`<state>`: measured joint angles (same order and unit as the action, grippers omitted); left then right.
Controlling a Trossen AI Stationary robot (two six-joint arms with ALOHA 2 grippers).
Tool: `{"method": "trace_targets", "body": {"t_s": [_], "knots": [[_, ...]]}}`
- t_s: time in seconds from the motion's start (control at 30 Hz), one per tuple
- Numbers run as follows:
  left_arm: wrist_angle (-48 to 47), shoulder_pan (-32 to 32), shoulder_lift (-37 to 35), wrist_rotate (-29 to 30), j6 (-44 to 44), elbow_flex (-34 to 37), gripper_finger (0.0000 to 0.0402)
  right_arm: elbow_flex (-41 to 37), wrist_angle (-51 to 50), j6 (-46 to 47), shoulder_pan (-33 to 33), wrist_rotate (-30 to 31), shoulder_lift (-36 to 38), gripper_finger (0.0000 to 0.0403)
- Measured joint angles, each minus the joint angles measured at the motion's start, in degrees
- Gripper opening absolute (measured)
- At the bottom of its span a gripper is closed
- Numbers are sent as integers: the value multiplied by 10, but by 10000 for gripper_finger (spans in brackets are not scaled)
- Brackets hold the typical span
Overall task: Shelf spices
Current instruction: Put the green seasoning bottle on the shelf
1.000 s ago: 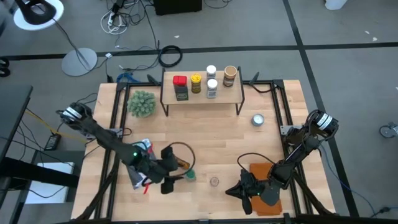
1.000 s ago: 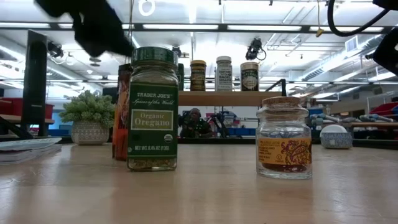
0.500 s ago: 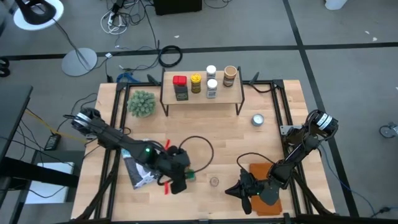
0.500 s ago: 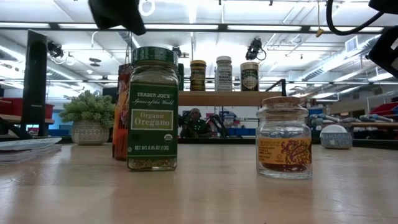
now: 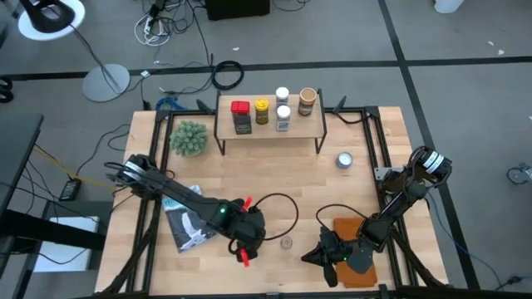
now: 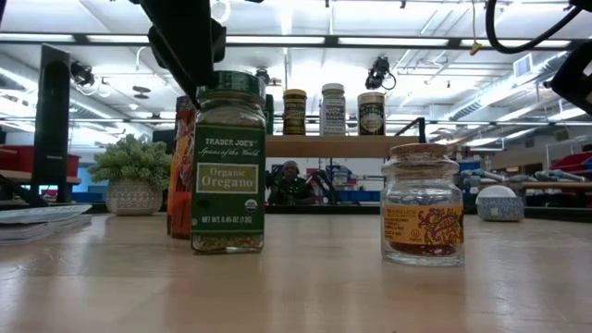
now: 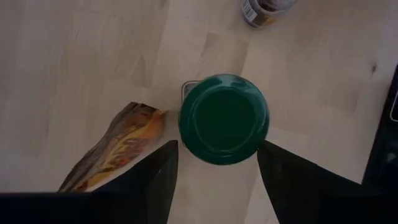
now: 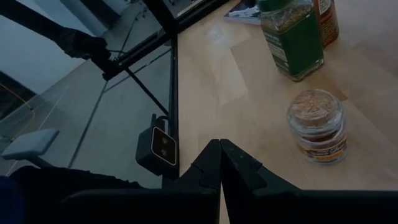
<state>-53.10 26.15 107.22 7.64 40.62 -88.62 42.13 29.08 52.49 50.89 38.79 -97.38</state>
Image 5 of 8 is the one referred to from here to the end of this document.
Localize white box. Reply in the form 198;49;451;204
32;215;101;274

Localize blue cable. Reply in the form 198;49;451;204
155;96;188;112

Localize black metal table frame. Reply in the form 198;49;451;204
97;105;450;299

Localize green potted plant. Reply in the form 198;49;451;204
169;120;210;158

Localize black power adapter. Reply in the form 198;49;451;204
59;178;83;202

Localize black box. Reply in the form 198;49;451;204
204;0;271;21

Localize Yellowstone waterfall book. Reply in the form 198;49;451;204
160;184;219;254

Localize white power strip cables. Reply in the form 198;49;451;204
133;11;172;47

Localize grey caster wheel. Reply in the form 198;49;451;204
506;162;532;186

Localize dark rectangular spice tin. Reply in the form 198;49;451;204
232;112;254;135

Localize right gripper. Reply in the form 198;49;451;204
302;226;355;288

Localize wooden shelf black metal legs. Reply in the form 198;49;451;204
213;88;329;157

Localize folded orange cloth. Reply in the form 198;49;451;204
332;217;378;289

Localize black chair wheels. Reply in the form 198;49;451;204
0;76;14;104

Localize floor ring lamp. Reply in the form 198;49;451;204
17;0;131;103

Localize white-lid glass spice jar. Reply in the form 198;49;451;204
274;86;290;107
275;105;292;133

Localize yellow-lid spice jar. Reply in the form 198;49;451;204
254;97;270;126

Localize black desk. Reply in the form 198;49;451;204
0;114;107;299

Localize coiled black cable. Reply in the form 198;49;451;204
210;60;245;91

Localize yellow cable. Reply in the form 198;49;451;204
32;145;117;192

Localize white container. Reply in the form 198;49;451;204
434;0;466;13

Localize small round grey candle holder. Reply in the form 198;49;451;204
336;151;354;169

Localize brown-lid spice jar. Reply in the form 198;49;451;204
298;86;319;117

